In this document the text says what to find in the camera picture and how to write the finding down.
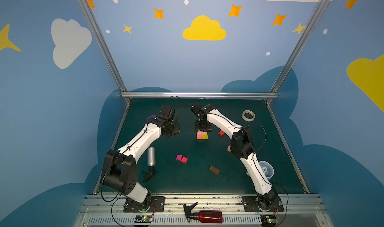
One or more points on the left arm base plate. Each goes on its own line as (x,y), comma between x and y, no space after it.
(150,204)

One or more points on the left controller board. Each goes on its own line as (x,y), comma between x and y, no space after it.
(143,219)

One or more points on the right controller board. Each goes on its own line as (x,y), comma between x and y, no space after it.
(268,221)

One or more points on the aluminium frame rail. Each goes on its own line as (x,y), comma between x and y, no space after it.
(196,95)

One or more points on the controller board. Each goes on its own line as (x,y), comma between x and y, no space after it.
(143,219)
(268,221)

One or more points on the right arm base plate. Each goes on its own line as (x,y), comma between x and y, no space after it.
(249,203)

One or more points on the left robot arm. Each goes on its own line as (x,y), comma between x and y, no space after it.
(120,166)

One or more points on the aluminium corner post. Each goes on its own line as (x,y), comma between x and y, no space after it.
(88,13)
(303,38)

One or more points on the red spray bottle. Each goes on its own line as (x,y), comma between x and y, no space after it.
(210,217)

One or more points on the light blue mug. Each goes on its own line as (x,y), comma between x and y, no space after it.
(267,168)

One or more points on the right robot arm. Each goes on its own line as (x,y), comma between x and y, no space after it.
(242,147)

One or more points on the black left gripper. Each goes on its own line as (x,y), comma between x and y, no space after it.
(174,129)

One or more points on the brown wood block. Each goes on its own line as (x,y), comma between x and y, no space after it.
(214,170)

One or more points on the dark pink cube block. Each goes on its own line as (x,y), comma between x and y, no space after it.
(184,160)

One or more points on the white tape roll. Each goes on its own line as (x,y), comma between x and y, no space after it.
(248,115)

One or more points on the aluminium corner post left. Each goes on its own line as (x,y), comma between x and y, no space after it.
(88,13)

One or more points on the silver metal can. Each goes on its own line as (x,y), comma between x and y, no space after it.
(151,151)

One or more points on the aluminium corner post right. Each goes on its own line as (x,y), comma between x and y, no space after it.
(303,38)

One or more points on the black spray nozzle on table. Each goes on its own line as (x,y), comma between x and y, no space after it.
(150,174)

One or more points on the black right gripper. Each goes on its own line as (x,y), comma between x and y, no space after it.
(202,126)

